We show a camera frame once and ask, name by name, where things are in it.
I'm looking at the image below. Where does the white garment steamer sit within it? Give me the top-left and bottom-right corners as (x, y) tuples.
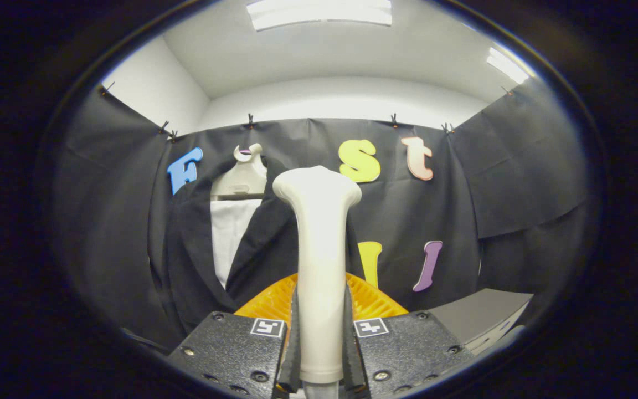
(272, 165), (363, 399)

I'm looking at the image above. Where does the grey cabinet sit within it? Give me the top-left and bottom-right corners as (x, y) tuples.
(427, 288), (534, 355)

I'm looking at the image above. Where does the row of black cloth clips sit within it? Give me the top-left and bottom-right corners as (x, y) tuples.
(100, 82), (513, 142)

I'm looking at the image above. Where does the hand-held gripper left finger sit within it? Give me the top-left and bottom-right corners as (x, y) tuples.
(167, 272), (301, 399)

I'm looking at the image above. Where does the black suit jacket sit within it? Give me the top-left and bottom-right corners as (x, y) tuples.
(150, 156), (365, 350)

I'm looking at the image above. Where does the black backdrop cloth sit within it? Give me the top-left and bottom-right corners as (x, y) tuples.
(48, 75), (594, 355)

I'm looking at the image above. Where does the beige plastic clothes hanger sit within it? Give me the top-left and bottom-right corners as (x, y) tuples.
(210, 143), (269, 201)

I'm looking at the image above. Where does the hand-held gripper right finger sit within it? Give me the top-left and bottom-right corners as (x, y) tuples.
(344, 272), (477, 399)

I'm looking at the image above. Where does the long ceiling light panel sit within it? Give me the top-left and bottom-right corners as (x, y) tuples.
(246, 0), (393, 31)

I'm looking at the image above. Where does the small ceiling light panel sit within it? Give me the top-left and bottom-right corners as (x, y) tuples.
(486, 47), (530, 85)

